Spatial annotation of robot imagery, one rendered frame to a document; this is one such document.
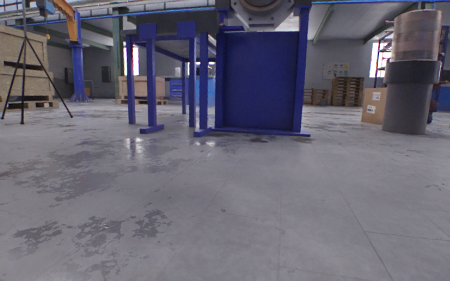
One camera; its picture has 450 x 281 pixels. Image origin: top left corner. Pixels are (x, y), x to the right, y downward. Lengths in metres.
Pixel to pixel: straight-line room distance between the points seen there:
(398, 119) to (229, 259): 2.38
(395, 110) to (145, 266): 2.51
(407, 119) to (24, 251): 2.66
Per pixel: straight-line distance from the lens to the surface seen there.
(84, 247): 0.55
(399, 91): 2.68
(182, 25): 1.85
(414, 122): 2.69
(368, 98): 3.64
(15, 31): 5.36
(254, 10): 1.94
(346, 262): 0.52
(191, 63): 2.20
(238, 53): 2.12
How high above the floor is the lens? 0.29
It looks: 11 degrees down
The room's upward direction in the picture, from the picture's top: 1 degrees clockwise
